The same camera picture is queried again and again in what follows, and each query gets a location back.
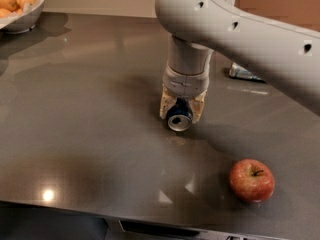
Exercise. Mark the blue pepsi can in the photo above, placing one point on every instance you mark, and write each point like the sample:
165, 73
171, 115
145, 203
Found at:
179, 117

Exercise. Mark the red apple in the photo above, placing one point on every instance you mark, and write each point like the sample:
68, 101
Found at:
251, 181

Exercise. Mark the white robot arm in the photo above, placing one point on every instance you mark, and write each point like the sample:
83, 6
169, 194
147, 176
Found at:
285, 56

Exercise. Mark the white fruit bowl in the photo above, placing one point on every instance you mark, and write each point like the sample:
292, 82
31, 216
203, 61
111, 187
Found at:
25, 17

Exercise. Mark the orange fruit bottom left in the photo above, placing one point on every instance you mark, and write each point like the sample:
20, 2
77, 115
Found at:
4, 12

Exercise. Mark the silver energy drink can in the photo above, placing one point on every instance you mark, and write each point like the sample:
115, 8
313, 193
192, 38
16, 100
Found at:
238, 72

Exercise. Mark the orange fruit middle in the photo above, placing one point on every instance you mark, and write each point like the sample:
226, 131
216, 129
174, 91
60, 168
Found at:
22, 3

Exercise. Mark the orange fruit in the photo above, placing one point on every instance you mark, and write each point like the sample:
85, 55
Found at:
10, 5
4, 12
22, 3

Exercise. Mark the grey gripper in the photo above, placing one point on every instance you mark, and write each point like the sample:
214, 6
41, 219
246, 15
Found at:
184, 85

